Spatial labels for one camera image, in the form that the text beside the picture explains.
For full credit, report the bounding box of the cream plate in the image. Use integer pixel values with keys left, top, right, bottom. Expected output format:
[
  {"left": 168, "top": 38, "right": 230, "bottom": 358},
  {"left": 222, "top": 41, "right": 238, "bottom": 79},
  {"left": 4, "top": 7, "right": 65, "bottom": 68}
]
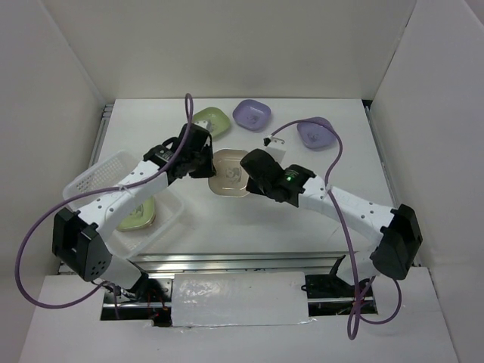
[{"left": 208, "top": 149, "right": 249, "bottom": 197}]

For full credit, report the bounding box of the green plate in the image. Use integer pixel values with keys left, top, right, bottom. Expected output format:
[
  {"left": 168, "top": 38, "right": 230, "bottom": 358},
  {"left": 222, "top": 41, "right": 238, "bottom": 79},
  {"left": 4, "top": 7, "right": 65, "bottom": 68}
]
[
  {"left": 116, "top": 197, "right": 157, "bottom": 232},
  {"left": 192, "top": 107, "right": 231, "bottom": 140}
]

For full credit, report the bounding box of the white plastic bin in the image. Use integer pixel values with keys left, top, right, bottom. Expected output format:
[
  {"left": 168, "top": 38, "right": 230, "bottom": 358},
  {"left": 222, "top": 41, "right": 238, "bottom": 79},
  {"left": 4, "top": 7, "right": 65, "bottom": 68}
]
[{"left": 63, "top": 150, "right": 185, "bottom": 259}]

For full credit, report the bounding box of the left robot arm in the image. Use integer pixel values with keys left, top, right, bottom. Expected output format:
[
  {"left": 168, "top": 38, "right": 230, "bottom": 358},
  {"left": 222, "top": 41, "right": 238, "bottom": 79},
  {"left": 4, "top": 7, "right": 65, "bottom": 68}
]
[{"left": 52, "top": 123, "right": 216, "bottom": 302}]

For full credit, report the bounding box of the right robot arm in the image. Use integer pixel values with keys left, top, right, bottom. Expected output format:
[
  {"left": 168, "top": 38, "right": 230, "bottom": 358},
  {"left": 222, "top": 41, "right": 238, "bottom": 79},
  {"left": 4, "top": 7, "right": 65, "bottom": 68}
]
[{"left": 240, "top": 149, "right": 423, "bottom": 296}]

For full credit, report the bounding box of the purple plate back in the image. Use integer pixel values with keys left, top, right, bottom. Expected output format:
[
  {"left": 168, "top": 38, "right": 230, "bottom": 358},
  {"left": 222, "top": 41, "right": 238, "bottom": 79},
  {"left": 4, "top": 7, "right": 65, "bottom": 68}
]
[{"left": 232, "top": 99, "right": 271, "bottom": 132}]

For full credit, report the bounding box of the purple plate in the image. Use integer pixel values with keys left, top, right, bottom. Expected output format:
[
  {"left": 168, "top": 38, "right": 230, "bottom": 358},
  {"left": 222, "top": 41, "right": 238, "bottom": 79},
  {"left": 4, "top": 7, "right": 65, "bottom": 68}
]
[
  {"left": 232, "top": 99, "right": 271, "bottom": 132},
  {"left": 296, "top": 116, "right": 337, "bottom": 150}
]

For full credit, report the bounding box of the purple plate right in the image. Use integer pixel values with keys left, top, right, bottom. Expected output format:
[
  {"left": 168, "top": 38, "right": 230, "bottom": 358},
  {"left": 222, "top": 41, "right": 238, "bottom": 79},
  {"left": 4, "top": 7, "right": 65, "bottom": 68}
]
[{"left": 296, "top": 116, "right": 337, "bottom": 150}]

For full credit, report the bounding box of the white cover panel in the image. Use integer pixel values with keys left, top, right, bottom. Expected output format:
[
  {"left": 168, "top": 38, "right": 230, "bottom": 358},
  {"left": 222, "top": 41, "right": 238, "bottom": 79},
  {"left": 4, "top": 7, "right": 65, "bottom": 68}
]
[{"left": 171, "top": 271, "right": 309, "bottom": 327}]

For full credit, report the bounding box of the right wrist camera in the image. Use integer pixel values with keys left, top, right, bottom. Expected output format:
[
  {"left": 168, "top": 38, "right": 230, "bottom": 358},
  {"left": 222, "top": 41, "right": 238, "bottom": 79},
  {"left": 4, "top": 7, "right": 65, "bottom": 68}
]
[{"left": 263, "top": 135, "right": 287, "bottom": 163}]

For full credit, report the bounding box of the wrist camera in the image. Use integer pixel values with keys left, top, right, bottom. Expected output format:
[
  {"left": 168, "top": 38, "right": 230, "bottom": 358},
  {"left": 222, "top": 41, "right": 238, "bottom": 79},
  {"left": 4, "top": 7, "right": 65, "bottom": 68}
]
[
  {"left": 193, "top": 119, "right": 213, "bottom": 134},
  {"left": 263, "top": 135, "right": 287, "bottom": 163}
]

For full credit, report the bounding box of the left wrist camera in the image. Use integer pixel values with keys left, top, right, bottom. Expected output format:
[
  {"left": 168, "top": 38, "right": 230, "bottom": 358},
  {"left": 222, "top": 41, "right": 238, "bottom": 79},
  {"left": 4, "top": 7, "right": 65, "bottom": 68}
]
[{"left": 193, "top": 119, "right": 213, "bottom": 134}]

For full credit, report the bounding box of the aluminium rail frame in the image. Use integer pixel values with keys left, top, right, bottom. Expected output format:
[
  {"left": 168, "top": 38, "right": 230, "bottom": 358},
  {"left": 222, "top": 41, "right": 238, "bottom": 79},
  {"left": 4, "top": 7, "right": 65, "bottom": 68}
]
[{"left": 99, "top": 98, "right": 393, "bottom": 271}]

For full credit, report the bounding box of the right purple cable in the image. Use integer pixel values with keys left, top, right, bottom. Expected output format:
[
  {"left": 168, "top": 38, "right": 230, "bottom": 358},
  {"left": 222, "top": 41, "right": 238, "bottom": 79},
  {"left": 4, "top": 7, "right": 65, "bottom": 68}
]
[{"left": 262, "top": 117, "right": 403, "bottom": 341}]

